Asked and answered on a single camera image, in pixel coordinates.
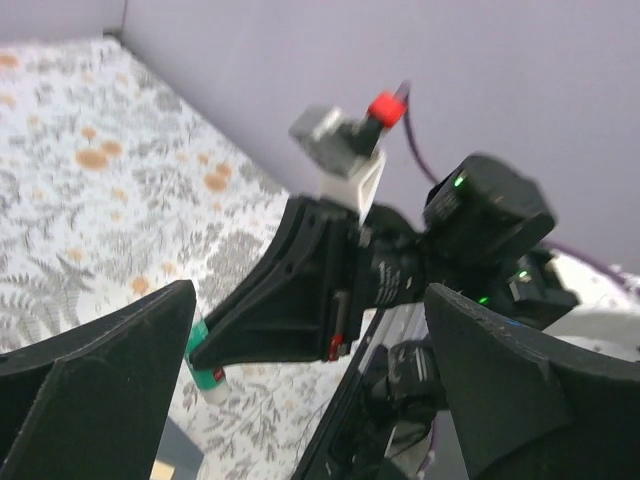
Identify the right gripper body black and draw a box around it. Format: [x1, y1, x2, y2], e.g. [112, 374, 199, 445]
[353, 153, 579, 330]

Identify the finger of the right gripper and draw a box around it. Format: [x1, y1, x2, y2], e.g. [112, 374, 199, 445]
[189, 196, 359, 368]

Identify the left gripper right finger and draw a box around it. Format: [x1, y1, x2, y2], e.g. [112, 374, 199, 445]
[425, 284, 639, 479]

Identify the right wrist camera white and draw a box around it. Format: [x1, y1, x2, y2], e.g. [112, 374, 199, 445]
[289, 86, 408, 222]

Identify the floral table mat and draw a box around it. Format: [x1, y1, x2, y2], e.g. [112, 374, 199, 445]
[0, 38, 371, 480]

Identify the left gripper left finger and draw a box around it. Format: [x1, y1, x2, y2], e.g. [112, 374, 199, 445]
[1, 280, 196, 480]

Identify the green white glue stick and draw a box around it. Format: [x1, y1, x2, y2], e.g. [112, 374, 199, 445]
[184, 319, 231, 405]

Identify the grey envelope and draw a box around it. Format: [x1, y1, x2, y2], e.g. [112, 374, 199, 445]
[155, 418, 204, 480]

